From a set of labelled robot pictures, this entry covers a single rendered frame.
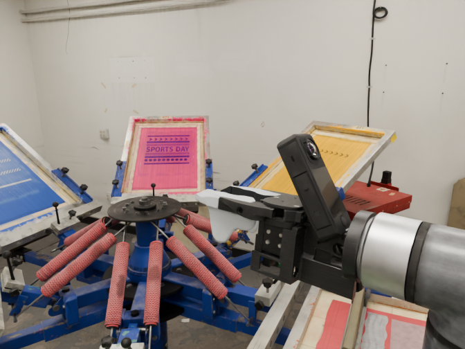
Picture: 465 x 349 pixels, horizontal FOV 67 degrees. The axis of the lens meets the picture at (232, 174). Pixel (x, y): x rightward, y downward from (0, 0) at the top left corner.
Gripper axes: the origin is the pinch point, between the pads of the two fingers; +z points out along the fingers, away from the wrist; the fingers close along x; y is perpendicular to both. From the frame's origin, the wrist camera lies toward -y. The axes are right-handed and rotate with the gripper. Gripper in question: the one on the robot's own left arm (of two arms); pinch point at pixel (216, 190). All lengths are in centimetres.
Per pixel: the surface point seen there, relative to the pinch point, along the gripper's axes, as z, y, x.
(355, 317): 1, 51, 77
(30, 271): 320, 153, 111
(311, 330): 15, 62, 77
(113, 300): 66, 53, 31
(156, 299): 56, 52, 40
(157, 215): 73, 30, 54
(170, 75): 250, -49, 216
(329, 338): 8, 62, 76
